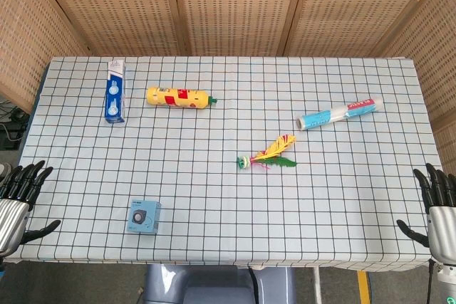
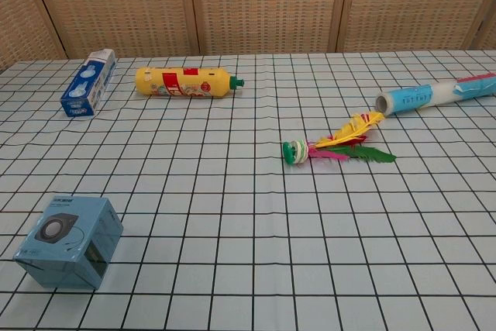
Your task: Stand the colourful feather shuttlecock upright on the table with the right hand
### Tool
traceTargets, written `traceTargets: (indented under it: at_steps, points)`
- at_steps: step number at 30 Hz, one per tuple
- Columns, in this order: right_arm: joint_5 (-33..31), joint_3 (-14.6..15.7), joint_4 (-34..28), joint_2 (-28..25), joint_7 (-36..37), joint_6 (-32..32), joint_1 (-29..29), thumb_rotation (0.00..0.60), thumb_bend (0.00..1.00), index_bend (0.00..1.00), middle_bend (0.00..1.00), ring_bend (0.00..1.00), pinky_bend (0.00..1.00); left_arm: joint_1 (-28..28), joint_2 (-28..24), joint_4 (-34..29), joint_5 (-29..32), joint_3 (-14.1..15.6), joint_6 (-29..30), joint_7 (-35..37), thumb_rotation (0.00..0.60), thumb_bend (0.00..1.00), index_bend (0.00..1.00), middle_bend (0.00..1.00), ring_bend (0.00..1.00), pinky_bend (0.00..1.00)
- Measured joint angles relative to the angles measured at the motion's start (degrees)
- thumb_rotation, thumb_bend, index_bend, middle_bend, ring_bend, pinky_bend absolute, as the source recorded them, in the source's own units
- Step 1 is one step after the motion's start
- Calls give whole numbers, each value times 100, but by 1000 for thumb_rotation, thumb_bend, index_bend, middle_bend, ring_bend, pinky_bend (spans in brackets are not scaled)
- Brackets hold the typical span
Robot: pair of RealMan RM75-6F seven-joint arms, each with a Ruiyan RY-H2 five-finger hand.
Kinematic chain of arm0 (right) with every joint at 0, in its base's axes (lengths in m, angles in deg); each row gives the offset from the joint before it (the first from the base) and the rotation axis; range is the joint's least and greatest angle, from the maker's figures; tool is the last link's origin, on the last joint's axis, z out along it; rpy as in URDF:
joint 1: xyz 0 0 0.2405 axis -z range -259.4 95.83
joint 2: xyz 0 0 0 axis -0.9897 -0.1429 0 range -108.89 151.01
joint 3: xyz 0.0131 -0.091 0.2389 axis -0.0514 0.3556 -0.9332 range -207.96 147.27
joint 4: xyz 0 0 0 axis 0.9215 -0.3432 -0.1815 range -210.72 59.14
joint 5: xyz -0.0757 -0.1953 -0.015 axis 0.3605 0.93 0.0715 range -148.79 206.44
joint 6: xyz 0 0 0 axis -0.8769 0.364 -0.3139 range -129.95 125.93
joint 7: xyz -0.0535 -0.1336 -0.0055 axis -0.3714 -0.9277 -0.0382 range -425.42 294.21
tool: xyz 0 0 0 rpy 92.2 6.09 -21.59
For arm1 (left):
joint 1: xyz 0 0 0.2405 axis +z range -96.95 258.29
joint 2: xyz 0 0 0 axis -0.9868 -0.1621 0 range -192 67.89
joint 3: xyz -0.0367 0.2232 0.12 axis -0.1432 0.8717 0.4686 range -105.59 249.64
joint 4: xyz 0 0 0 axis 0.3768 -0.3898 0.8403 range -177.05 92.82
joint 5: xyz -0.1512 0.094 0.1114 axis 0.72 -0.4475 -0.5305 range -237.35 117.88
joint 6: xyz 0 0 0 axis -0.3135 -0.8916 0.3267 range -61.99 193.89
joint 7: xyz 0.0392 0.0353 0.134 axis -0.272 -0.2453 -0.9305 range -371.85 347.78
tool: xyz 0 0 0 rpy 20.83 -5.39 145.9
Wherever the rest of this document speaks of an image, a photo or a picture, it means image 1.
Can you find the blue light bulb box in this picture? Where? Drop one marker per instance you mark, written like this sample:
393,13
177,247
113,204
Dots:
115,94

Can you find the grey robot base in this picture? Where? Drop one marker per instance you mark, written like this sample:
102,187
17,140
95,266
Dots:
217,284

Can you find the white blue tube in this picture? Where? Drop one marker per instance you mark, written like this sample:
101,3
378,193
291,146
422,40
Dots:
338,113

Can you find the checkered white tablecloth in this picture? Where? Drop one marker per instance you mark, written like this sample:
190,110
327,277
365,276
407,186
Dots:
228,161

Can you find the yellow red plastic bottle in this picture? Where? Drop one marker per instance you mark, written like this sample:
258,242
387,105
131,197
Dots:
178,97

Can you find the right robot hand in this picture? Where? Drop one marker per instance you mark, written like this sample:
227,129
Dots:
440,211

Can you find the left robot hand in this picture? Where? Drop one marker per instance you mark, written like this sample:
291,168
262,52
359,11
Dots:
14,208

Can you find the colourful feather shuttlecock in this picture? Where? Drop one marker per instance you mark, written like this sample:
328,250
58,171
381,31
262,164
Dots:
270,158

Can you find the woven folding screen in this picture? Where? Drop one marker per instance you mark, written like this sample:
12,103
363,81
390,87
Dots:
228,8

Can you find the small light blue box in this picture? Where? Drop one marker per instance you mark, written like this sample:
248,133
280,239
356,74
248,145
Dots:
143,216

